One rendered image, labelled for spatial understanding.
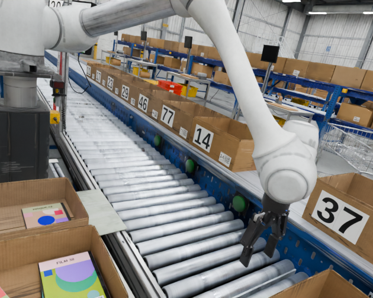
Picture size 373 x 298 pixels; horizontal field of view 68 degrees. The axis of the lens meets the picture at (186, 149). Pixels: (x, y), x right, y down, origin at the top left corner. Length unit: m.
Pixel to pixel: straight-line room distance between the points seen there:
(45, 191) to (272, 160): 0.86
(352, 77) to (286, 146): 5.54
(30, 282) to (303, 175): 0.70
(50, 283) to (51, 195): 0.45
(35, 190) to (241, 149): 0.88
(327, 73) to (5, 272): 6.05
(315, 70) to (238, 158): 5.24
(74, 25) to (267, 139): 0.86
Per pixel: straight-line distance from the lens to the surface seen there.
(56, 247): 0.90
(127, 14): 1.07
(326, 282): 0.90
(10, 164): 1.21
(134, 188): 1.32
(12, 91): 1.17
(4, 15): 1.12
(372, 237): 1.04
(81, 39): 1.20
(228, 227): 1.19
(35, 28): 1.12
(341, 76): 6.17
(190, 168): 1.48
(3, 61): 1.13
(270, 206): 0.79
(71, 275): 0.82
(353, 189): 1.35
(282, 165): 0.54
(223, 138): 1.38
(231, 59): 0.70
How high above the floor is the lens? 1.37
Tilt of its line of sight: 19 degrees down
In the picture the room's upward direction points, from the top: 12 degrees clockwise
